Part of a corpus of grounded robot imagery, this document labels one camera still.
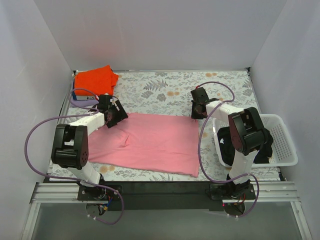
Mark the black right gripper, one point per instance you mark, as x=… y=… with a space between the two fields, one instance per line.
x=196 y=115

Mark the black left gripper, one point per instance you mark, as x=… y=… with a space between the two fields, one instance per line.
x=119 y=117

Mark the pink polo shirt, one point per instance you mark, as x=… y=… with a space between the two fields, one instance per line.
x=152 y=142

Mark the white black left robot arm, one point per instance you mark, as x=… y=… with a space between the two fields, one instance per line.
x=70 y=148

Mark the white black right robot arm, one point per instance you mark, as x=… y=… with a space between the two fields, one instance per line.
x=247 y=134

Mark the floral patterned table mat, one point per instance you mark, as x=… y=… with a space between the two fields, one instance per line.
x=168 y=93

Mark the folded lavender shirt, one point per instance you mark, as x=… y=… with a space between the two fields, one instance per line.
x=83 y=103

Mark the folded orange shirt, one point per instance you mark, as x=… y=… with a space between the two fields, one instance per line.
x=99 y=81

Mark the black shirt in basket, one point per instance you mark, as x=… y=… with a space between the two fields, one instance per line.
x=227 y=150

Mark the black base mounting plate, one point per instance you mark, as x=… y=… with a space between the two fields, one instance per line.
x=164 y=195

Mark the aluminium front frame rail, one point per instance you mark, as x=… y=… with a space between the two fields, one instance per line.
x=67 y=193

